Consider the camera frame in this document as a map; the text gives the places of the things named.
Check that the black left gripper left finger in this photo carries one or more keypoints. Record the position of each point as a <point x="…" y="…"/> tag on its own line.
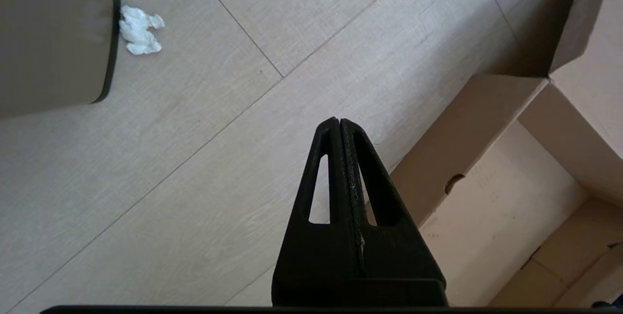
<point x="311" y="260"/>

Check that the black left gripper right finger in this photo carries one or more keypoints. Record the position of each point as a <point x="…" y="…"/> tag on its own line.
<point x="394" y="260"/>

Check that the brown cardboard box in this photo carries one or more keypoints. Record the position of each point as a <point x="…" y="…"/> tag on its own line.
<point x="496" y="216"/>

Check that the crumpled white tissue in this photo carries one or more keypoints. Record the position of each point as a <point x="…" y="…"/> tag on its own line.
<point x="138" y="31"/>

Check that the brown plastic trash bin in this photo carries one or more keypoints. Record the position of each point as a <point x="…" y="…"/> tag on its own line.
<point x="48" y="36"/>

